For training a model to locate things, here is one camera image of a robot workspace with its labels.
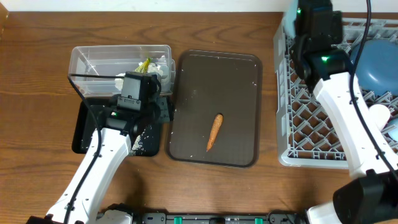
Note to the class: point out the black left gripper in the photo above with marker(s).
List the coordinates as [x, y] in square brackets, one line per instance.
[168, 113]

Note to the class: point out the white paper napkin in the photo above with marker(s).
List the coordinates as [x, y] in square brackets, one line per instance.
[152, 68]

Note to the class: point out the colourful snack wrapper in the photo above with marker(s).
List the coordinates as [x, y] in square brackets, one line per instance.
[144, 66]

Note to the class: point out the orange carrot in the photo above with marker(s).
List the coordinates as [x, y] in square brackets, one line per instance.
[214, 131]

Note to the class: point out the dark blue plate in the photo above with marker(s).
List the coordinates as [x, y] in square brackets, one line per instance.
[377, 67]

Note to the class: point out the pink cup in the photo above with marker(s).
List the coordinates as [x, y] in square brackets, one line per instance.
[380, 115]

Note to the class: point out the light blue cup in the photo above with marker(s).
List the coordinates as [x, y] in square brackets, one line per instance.
[393, 129]

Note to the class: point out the light blue rice bowl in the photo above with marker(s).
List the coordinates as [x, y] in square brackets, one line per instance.
[288, 20]

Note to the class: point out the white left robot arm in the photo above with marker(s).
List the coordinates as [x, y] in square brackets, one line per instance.
[107, 131]

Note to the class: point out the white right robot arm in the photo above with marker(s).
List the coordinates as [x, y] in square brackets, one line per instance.
[329, 74]

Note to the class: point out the clear plastic waste bin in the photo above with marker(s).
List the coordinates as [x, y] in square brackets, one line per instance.
[96, 62]

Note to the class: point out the grey dishwasher rack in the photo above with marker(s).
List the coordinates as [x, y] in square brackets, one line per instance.
[305, 134]

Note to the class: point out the black tray bin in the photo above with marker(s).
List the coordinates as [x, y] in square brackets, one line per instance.
[85, 127]

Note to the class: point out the dark brown serving tray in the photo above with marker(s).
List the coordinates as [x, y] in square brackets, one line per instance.
[211, 83]

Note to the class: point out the spilled white rice pile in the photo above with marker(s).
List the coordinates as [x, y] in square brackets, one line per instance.
[145, 144]

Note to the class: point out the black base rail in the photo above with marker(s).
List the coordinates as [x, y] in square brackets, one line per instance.
[202, 218]

